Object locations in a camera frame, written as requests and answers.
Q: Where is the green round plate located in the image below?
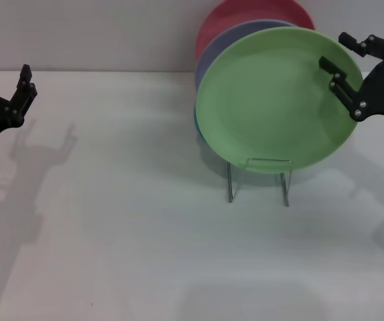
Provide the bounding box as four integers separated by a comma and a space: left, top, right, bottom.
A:
195, 27, 365, 175

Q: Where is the cyan round plate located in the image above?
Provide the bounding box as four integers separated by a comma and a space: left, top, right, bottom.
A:
194, 106, 213, 144

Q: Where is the red round plate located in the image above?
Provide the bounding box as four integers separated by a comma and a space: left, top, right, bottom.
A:
195, 0, 316, 63

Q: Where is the silver wire plate rack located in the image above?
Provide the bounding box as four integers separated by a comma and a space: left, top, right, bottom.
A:
227, 156, 293, 207

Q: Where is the purple round plate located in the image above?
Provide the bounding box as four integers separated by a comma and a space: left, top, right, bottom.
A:
194, 19, 296, 91

